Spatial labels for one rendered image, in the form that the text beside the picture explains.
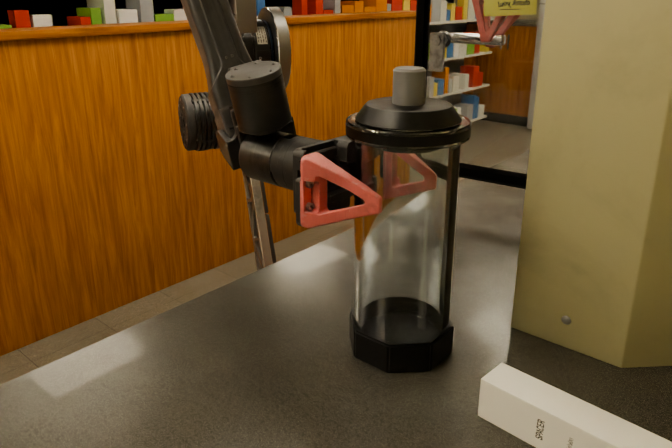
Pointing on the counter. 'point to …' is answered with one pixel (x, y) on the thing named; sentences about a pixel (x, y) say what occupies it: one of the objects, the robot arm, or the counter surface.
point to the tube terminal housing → (602, 159)
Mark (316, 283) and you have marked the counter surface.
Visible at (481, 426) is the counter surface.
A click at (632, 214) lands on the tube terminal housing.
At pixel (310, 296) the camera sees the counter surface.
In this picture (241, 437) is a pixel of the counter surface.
